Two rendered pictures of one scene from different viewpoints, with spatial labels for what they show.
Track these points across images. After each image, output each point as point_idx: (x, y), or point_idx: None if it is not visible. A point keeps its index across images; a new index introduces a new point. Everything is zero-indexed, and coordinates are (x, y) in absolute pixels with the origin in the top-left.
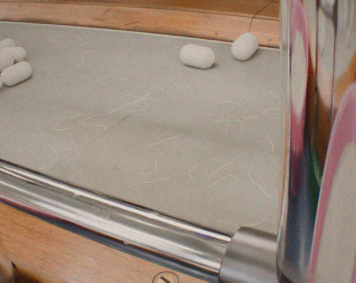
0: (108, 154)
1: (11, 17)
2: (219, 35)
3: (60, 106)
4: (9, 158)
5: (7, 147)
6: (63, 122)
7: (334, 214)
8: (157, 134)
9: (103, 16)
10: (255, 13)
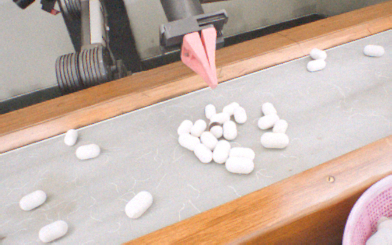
0: (387, 103)
1: (143, 104)
2: (290, 57)
3: (322, 107)
4: (368, 129)
5: (356, 128)
6: (343, 109)
7: None
8: (378, 90)
9: (220, 75)
10: (295, 41)
